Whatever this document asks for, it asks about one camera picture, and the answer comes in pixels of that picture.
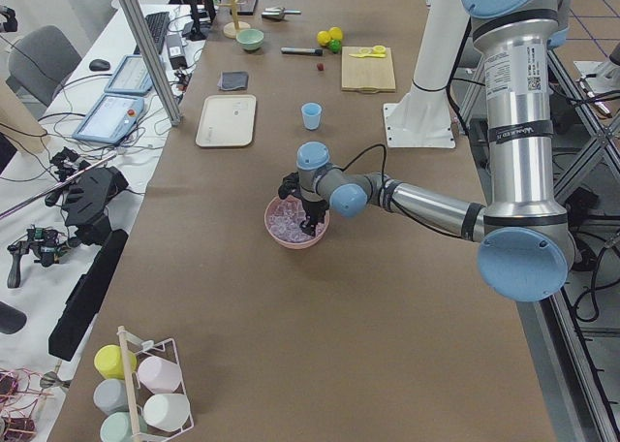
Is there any lower yellow lemon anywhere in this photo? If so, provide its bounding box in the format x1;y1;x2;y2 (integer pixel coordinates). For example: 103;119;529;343
316;30;331;47

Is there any mint green cup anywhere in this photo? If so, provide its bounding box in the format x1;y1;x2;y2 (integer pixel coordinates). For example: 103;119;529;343
99;412;133;442

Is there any white wire cup rack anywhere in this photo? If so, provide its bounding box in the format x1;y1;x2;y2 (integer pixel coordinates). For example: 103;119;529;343
117;326;195;441

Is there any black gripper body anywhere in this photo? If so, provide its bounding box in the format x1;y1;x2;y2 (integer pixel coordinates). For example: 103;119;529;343
278;172;328;224

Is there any light blue cup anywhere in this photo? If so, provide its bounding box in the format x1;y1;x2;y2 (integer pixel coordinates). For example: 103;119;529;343
300;102;323;131

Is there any grey folded cloth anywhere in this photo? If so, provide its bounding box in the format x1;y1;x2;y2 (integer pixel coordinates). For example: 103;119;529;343
217;71;249;91

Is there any black keyboard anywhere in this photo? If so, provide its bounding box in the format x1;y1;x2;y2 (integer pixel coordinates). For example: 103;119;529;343
144;12;170;54

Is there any wooden cup stand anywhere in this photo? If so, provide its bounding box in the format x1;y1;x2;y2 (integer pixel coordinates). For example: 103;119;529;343
220;0;251;39

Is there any grey office chair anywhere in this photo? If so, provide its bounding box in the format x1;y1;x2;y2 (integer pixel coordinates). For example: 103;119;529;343
8;25;82;106

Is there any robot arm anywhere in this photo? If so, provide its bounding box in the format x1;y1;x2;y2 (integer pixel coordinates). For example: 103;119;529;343
278;0;575;302

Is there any cream rabbit tray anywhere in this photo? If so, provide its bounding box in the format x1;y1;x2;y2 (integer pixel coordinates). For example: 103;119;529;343
195;94;257;147

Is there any yellow cup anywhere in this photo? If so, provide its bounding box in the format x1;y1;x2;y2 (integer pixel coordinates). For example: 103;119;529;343
94;344;124;380

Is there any steel muddler black tip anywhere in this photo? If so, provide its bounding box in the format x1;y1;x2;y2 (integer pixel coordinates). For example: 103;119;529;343
280;47;324;57

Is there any yellow lemon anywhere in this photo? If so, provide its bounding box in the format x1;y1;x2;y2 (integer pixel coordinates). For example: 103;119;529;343
316;30;331;47
328;26;344;42

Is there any near blue teach pendant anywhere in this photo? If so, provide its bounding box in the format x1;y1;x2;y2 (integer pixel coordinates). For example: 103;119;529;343
72;94;144;144

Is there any aluminium frame post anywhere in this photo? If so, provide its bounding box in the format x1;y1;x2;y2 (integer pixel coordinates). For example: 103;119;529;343
118;0;182;127

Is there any blue teach pendant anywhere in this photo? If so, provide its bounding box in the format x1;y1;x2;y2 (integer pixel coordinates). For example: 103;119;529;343
72;94;144;144
104;55;153;96

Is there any green lime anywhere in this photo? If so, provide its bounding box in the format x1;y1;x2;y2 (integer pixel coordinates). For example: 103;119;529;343
328;40;341;53

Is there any bamboo cutting board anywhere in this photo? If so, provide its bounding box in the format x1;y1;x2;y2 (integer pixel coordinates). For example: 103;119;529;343
341;46;396;93

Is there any light green bowl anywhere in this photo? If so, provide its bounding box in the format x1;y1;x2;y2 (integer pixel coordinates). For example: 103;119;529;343
235;28;264;52

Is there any upper yellow lemon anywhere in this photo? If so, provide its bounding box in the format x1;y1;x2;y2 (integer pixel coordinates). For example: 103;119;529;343
328;26;344;42

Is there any pink bowl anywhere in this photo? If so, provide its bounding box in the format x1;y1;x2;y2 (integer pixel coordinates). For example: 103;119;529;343
263;194;331;250

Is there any yellow plastic knife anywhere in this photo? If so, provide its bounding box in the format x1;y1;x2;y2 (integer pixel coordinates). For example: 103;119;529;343
348;51;387;58

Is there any grey cup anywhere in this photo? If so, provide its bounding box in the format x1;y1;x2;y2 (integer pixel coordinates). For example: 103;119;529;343
93;379;128;416

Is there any far blue teach pendant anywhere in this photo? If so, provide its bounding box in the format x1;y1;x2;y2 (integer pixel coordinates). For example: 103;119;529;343
104;55;153;96

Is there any white cup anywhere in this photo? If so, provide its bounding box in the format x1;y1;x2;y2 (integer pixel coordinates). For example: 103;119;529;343
142;394;190;432

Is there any steel ice scoop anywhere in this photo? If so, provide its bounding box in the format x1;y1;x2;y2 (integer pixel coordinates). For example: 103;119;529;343
261;7;302;21

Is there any clear ice cubes pile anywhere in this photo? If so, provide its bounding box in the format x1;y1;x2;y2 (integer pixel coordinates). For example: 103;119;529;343
267;197;326;243

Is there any black computer mouse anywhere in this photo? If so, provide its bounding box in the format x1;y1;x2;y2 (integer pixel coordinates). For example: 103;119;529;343
88;58;110;72

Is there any pink cup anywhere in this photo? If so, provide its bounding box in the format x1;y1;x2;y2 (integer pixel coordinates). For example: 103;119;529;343
137;356;182;394

